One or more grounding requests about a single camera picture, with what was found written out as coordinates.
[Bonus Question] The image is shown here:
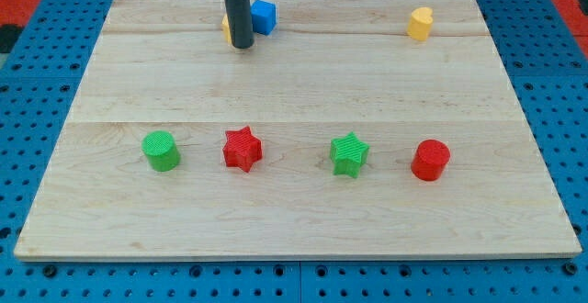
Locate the black cylindrical robot arm rod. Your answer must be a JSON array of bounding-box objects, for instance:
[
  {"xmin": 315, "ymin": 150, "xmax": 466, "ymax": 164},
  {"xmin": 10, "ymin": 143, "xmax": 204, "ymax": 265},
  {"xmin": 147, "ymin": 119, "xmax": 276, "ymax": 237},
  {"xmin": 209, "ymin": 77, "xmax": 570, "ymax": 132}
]
[{"xmin": 224, "ymin": 0, "xmax": 254, "ymax": 50}]

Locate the blue cube block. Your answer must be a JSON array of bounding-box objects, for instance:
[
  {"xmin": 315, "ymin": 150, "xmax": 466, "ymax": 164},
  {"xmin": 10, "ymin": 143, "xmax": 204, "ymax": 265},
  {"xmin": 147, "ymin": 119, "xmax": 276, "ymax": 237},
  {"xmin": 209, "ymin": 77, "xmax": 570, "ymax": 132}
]
[{"xmin": 251, "ymin": 0, "xmax": 277, "ymax": 36}]

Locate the green star block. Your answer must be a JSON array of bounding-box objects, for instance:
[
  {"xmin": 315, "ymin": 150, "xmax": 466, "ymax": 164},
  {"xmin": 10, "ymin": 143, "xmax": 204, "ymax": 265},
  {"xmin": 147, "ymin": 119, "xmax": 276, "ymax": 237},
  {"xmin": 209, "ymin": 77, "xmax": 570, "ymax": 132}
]
[{"xmin": 330, "ymin": 131, "xmax": 369, "ymax": 178}]

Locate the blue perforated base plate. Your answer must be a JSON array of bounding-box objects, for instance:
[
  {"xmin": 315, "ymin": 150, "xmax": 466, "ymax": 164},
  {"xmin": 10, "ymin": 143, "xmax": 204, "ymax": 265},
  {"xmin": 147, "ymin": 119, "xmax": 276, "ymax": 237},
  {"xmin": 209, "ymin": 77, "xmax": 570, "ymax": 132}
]
[{"xmin": 1, "ymin": 0, "xmax": 587, "ymax": 302}]

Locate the light wooden board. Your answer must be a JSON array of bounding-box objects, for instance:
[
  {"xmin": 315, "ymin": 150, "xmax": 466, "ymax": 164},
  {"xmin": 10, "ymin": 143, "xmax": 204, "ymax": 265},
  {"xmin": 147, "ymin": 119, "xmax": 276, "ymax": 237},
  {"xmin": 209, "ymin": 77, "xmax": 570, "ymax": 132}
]
[{"xmin": 14, "ymin": 0, "xmax": 582, "ymax": 262}]

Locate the red cylinder block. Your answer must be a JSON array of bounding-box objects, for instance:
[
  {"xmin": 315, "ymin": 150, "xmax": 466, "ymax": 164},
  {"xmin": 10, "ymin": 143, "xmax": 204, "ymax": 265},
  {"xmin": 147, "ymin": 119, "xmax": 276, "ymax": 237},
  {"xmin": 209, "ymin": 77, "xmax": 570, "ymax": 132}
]
[{"xmin": 411, "ymin": 140, "xmax": 451, "ymax": 181}]

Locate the green cylinder block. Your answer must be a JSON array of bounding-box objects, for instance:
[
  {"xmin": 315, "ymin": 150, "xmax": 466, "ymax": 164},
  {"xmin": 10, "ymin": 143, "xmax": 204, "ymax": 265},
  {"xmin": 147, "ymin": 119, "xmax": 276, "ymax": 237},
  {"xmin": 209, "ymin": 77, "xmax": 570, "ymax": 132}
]
[{"xmin": 141, "ymin": 130, "xmax": 181, "ymax": 172}]

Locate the yellow heart block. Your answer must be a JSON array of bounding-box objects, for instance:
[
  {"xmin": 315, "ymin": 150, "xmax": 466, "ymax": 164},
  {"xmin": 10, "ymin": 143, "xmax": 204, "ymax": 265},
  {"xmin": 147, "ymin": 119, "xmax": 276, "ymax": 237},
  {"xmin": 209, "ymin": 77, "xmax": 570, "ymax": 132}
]
[{"xmin": 406, "ymin": 6, "xmax": 434, "ymax": 41}]

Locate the red star block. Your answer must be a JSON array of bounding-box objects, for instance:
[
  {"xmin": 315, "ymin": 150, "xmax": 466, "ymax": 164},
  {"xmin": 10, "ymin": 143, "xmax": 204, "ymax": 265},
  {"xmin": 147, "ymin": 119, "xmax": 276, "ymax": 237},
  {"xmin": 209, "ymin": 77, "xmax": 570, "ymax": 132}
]
[{"xmin": 222, "ymin": 126, "xmax": 263, "ymax": 173}]

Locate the yellow block behind rod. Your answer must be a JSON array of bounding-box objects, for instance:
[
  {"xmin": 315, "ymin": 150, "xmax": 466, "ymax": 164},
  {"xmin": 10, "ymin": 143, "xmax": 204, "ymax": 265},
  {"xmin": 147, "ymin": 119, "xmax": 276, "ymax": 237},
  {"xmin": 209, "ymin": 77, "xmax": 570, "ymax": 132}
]
[{"xmin": 221, "ymin": 15, "xmax": 232, "ymax": 44}]

